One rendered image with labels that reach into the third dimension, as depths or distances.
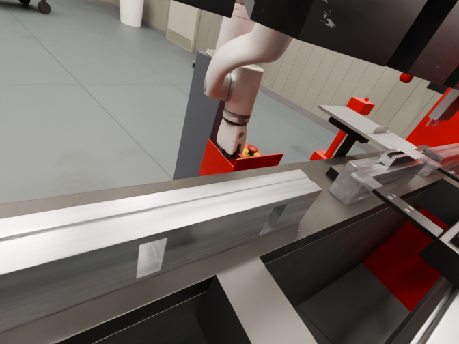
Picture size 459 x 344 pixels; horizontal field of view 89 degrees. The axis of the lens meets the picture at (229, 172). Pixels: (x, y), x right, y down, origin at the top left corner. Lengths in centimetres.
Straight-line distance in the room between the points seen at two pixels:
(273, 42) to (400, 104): 349
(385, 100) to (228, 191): 375
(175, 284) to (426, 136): 156
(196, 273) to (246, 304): 8
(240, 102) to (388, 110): 344
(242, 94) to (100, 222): 51
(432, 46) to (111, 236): 41
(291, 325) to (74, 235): 28
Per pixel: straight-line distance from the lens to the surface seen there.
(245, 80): 66
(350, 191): 62
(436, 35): 38
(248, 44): 60
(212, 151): 76
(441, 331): 36
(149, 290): 34
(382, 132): 86
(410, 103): 397
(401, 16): 29
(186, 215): 29
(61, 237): 27
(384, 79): 401
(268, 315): 36
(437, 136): 169
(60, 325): 34
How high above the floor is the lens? 118
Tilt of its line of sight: 35 degrees down
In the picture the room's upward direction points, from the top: 20 degrees clockwise
